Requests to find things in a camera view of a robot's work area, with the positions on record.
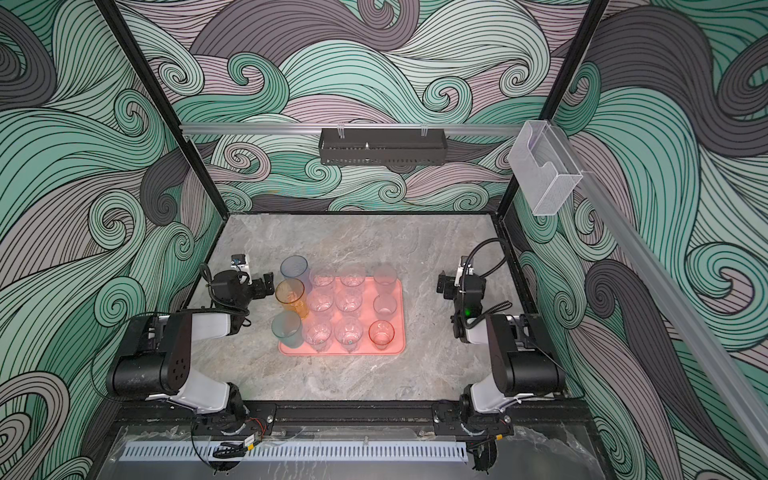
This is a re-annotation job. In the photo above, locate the orange translucent cup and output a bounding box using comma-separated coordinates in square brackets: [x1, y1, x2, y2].
[275, 278, 309, 319]

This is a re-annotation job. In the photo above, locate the blue translucent cup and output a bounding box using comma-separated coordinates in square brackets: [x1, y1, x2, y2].
[280, 255, 310, 285]

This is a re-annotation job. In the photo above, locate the green translucent cup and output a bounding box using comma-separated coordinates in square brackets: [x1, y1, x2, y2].
[271, 310, 304, 349]

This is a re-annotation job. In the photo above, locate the grey translucent cup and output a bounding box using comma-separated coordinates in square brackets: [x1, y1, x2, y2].
[373, 294, 398, 321]

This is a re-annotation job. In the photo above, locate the pink plastic tray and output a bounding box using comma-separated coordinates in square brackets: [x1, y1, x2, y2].
[278, 277, 407, 357]

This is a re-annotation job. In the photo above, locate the clear faceted glass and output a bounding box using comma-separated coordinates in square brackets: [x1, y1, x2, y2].
[307, 289, 335, 320]

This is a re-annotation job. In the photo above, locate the pink translucent cup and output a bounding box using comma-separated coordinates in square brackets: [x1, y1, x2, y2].
[368, 320, 395, 350]

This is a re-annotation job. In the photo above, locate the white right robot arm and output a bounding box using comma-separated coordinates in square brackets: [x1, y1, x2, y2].
[434, 237, 567, 438]

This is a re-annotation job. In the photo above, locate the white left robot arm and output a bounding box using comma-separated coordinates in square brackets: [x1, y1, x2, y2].
[105, 254, 275, 436]

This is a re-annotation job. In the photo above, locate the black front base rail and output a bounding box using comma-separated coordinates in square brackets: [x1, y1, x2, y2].
[119, 399, 592, 428]

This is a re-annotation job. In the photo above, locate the clear acrylic wall holder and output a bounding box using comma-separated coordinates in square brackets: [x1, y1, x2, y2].
[507, 120, 583, 216]

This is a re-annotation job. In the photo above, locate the black perforated wall shelf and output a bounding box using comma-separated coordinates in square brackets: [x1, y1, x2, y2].
[318, 129, 448, 166]

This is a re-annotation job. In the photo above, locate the aluminium right wall rail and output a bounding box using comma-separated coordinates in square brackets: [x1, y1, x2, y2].
[550, 125, 767, 460]

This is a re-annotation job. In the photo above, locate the aluminium wall rail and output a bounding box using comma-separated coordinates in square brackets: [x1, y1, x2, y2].
[179, 122, 522, 137]
[550, 125, 767, 460]

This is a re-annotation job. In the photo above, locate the aluminium back wall rail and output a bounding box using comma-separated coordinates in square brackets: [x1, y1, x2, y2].
[179, 122, 522, 137]

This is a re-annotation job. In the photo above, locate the white slotted cable duct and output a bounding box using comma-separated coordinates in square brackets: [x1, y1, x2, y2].
[118, 440, 469, 463]

